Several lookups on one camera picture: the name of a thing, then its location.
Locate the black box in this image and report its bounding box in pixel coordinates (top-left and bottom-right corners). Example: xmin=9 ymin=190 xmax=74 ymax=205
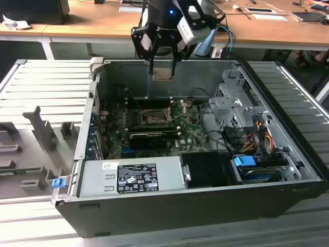
xmin=0 ymin=0 xmax=70 ymax=26

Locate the silver hard disk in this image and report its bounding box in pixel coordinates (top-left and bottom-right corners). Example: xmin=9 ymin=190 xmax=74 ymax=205
xmin=240 ymin=166 xmax=282 ymax=184

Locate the CPU socket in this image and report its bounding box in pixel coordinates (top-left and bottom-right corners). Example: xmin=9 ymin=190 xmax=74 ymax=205
xmin=138 ymin=108 xmax=172 ymax=127

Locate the short wooden desk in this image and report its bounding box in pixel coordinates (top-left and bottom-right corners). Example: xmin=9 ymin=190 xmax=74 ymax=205
xmin=0 ymin=23 xmax=54 ymax=60

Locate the green RAM stick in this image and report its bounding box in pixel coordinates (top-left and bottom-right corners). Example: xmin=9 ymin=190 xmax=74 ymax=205
xmin=0 ymin=167 xmax=42 ymax=174

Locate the blue cable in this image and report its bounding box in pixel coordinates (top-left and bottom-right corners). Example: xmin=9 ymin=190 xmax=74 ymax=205
xmin=217 ymin=24 xmax=236 ymax=61

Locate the grey plastic case clip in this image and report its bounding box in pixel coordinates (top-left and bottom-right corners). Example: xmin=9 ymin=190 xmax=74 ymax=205
xmin=89 ymin=57 xmax=104 ymax=76

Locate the black notebook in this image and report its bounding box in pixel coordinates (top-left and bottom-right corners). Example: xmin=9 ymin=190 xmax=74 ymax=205
xmin=291 ymin=11 xmax=325 ymax=23

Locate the black plastic air shroud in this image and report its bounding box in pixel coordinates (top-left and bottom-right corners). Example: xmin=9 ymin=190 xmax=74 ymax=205
xmin=178 ymin=151 xmax=244 ymax=188

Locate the yellow black wire bundle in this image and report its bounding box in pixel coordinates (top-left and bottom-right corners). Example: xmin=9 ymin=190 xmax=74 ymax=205
xmin=241 ymin=141 xmax=261 ymax=154

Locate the silver metal drive cage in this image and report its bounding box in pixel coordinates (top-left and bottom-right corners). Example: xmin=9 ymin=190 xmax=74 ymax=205
xmin=207 ymin=68 xmax=273 ymax=130

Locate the blue disk carrier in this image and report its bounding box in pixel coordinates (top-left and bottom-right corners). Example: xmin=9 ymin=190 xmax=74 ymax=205
xmin=232 ymin=155 xmax=257 ymax=170

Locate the crumpled white paper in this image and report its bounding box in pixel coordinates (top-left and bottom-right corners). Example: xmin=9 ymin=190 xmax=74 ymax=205
xmin=2 ymin=14 xmax=32 ymax=31

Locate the square CPU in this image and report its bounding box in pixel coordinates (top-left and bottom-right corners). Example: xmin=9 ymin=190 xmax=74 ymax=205
xmin=152 ymin=67 xmax=173 ymax=82

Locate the green motherboard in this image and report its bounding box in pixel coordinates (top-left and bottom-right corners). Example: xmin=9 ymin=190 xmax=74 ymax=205
xmin=99 ymin=96 xmax=215 ymax=159

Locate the black graphics card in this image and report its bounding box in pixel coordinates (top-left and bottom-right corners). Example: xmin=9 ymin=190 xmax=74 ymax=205
xmin=127 ymin=133 xmax=168 ymax=151

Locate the white paper sheet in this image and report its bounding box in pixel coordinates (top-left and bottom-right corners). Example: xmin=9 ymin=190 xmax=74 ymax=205
xmin=251 ymin=13 xmax=289 ymax=22

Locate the black open PC case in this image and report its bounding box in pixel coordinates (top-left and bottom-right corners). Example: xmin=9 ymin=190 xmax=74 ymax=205
xmin=51 ymin=58 xmax=329 ymax=239

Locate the long wooden desk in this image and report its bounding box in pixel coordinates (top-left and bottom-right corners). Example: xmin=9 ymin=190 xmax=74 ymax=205
xmin=41 ymin=0 xmax=329 ymax=60

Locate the orange red wire bundle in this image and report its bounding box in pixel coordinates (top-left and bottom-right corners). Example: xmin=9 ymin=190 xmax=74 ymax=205
xmin=262 ymin=130 xmax=275 ymax=154

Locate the silver power supply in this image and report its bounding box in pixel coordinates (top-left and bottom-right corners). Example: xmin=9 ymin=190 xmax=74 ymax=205
xmin=76 ymin=156 xmax=186 ymax=198

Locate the black power supply label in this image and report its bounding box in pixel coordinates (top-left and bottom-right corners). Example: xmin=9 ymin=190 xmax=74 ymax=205
xmin=117 ymin=162 xmax=160 ymax=194

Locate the silver shroud latch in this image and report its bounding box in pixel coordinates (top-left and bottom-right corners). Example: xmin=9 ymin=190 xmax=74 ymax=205
xmin=181 ymin=164 xmax=192 ymax=182

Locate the grey parts rack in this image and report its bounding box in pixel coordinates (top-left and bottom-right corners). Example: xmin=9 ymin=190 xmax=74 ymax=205
xmin=0 ymin=105 xmax=81 ymax=199

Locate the white furniture leg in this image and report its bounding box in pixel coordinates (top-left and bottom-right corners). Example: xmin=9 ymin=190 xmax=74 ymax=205
xmin=315 ymin=85 xmax=329 ymax=103

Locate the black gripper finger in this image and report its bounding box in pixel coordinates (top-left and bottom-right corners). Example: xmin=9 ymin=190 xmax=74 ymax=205
xmin=131 ymin=25 xmax=161 ymax=76
xmin=170 ymin=34 xmax=192 ymax=78

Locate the metal socket cover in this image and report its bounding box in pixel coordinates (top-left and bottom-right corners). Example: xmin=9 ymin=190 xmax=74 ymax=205
xmin=166 ymin=98 xmax=192 ymax=122

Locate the black RAM slot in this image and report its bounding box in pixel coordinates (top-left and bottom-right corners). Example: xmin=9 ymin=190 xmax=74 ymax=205
xmin=128 ymin=130 xmax=181 ymax=137
xmin=127 ymin=124 xmax=178 ymax=131

